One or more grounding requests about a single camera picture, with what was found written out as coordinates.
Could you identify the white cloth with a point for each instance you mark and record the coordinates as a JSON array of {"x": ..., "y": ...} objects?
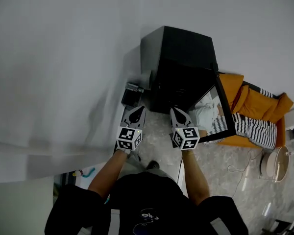
[{"x": 205, "y": 114}]

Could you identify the person's black right shoe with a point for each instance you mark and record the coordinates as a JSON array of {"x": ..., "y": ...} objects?
[{"x": 153, "y": 165}]

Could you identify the person's right forearm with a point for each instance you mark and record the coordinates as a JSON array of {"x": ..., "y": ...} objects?
[{"x": 194, "y": 180}]

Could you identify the person's grey trousers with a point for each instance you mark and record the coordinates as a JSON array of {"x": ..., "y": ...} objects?
[{"x": 134, "y": 165}]

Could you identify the black white striped blanket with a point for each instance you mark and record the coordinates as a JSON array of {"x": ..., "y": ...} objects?
[{"x": 257, "y": 131}]

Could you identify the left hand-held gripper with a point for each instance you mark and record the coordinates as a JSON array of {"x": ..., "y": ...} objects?
[{"x": 128, "y": 138}]

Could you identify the teal curved object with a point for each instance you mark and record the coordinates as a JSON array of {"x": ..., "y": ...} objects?
[{"x": 88, "y": 173}]

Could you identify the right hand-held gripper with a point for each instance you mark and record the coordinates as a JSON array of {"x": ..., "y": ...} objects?
[{"x": 186, "y": 137}]

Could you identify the striped throw pillow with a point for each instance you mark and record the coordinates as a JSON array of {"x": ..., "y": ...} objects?
[{"x": 266, "y": 92}]

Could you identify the black cabinet fridge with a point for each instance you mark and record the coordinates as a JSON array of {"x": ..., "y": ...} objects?
[{"x": 181, "y": 50}]

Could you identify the person's black shirt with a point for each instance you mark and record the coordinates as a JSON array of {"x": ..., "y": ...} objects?
[{"x": 147, "y": 199}]

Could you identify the black glass fridge door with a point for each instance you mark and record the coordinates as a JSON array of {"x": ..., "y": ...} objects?
[{"x": 229, "y": 124}]

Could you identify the person's left forearm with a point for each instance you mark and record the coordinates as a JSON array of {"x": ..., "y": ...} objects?
[{"x": 107, "y": 175}]

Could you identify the black waste bin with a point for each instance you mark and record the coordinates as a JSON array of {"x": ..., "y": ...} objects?
[{"x": 131, "y": 98}]

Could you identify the orange sofa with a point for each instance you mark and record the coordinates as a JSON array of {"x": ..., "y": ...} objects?
[{"x": 257, "y": 101}]

